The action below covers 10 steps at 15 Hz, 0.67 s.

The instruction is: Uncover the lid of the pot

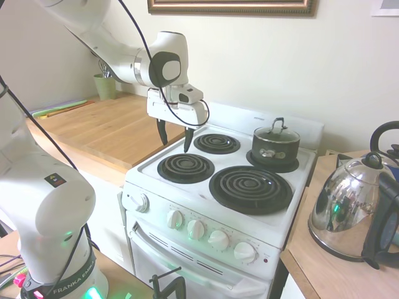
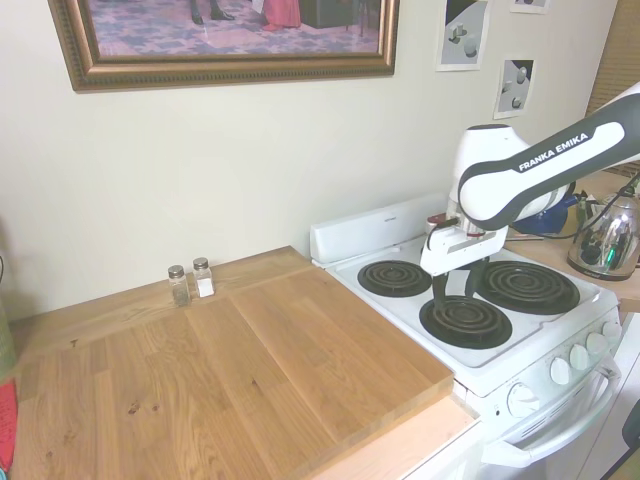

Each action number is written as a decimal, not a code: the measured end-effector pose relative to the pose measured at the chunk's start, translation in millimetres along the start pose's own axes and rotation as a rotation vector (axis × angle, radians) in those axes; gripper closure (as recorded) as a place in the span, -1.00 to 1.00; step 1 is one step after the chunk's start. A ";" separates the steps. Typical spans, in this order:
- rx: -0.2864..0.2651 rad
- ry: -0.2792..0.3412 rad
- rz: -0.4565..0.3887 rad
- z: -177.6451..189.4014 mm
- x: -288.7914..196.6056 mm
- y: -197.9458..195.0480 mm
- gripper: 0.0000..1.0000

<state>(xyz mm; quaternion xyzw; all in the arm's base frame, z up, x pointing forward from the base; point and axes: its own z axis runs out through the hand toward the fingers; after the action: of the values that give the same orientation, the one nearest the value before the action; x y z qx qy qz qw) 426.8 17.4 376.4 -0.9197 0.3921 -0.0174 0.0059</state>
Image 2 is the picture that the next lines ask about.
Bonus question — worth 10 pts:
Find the glass pepper shaker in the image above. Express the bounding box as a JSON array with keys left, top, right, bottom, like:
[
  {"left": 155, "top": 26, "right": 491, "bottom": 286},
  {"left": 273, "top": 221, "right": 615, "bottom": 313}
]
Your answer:
[{"left": 167, "top": 265, "right": 192, "bottom": 308}]

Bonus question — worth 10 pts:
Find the wooden butcher block board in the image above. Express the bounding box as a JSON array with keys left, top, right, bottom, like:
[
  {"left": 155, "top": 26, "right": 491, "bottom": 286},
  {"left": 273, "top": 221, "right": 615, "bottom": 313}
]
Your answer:
[{"left": 9, "top": 244, "right": 457, "bottom": 480}]

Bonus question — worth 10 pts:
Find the tall paper print of shapes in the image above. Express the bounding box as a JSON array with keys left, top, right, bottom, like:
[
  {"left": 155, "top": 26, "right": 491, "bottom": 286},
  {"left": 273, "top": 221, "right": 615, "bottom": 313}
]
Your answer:
[{"left": 435, "top": 0, "right": 491, "bottom": 73}]

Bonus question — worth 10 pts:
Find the red flat mat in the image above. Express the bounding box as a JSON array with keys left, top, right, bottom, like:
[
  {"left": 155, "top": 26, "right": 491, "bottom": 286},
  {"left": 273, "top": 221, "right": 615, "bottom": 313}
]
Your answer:
[{"left": 0, "top": 378, "right": 21, "bottom": 474}]

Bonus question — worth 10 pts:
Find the shiny steel electric kettle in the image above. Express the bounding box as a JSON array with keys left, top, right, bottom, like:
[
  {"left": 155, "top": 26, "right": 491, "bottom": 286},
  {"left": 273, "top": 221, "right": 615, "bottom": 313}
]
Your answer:
[{"left": 566, "top": 192, "right": 640, "bottom": 283}]

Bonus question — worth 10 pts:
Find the small black coil burner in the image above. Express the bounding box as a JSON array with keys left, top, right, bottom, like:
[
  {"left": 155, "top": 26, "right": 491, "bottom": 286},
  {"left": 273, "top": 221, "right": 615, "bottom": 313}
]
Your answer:
[{"left": 356, "top": 259, "right": 434, "bottom": 304}]

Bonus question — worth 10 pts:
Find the white oven door handle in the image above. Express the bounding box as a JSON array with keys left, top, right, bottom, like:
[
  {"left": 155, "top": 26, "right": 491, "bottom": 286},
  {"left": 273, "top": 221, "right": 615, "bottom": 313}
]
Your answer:
[{"left": 481, "top": 363, "right": 622, "bottom": 467}]

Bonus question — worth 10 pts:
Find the large black coil burner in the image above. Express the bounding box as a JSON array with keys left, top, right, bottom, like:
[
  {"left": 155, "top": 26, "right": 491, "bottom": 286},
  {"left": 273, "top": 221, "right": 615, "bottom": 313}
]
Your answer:
[{"left": 473, "top": 260, "right": 582, "bottom": 316}]

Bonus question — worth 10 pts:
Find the small paper print of shapes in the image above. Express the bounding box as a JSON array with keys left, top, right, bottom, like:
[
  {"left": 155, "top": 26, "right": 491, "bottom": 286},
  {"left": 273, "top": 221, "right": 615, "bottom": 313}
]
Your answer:
[
  {"left": 508, "top": 0, "right": 554, "bottom": 15},
  {"left": 493, "top": 58, "right": 536, "bottom": 121}
]

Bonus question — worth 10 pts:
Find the wooden window blind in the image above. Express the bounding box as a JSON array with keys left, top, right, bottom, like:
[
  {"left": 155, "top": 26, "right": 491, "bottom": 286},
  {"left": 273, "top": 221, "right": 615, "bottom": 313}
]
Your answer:
[{"left": 589, "top": 0, "right": 640, "bottom": 177}]

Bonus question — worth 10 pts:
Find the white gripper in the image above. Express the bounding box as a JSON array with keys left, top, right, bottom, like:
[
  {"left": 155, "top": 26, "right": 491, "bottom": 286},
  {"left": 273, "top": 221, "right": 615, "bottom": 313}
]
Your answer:
[{"left": 419, "top": 225, "right": 507, "bottom": 322}]

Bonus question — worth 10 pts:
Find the white electric stove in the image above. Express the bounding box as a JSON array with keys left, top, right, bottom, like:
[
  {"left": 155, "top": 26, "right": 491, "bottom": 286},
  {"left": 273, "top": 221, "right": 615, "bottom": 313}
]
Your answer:
[{"left": 309, "top": 192, "right": 626, "bottom": 480}]

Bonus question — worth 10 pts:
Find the glass salt shaker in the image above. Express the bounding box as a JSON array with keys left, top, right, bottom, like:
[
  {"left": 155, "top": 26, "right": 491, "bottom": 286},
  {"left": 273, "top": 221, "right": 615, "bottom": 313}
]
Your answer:
[{"left": 191, "top": 256, "right": 216, "bottom": 299}]

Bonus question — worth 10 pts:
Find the gold framed painting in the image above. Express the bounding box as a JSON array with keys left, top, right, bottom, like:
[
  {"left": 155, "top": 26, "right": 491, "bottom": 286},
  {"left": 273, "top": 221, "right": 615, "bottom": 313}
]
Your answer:
[{"left": 47, "top": 0, "right": 401, "bottom": 93}]

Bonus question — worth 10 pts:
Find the medium black coil burner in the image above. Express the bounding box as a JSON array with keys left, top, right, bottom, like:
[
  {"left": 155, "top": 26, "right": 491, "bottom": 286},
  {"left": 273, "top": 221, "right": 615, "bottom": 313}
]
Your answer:
[{"left": 419, "top": 295, "right": 514, "bottom": 351}]

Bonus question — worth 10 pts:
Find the large white oven knob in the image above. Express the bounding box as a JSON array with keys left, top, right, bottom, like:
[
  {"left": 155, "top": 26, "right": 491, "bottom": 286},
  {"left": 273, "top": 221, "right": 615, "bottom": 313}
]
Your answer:
[{"left": 506, "top": 382, "right": 544, "bottom": 419}]

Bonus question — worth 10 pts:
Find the black kettle handle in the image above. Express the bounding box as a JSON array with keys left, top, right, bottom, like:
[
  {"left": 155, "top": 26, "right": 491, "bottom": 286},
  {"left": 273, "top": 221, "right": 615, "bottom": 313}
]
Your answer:
[{"left": 512, "top": 192, "right": 571, "bottom": 236}]

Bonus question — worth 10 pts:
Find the white base cabinet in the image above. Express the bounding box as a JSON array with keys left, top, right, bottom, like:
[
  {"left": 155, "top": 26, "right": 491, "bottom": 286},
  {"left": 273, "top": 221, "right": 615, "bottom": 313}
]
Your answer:
[{"left": 389, "top": 422, "right": 484, "bottom": 480}]

